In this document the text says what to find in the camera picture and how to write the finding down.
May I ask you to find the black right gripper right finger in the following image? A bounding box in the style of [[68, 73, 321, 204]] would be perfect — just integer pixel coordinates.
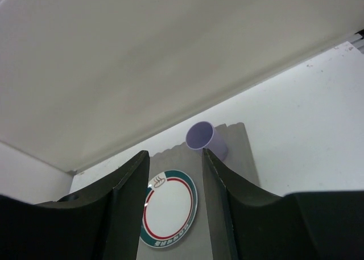
[[202, 149, 363, 259]]

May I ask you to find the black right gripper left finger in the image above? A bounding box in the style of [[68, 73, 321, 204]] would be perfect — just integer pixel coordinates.
[[1, 151, 150, 259]]

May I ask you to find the grey cloth placemat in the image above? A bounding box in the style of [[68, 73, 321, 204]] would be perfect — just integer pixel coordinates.
[[136, 123, 260, 259]]

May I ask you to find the white plate with green rim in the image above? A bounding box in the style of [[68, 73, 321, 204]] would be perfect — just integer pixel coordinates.
[[140, 170, 198, 249]]

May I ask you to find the lilac plastic cup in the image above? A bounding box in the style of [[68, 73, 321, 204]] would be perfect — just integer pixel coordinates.
[[185, 121, 228, 161]]

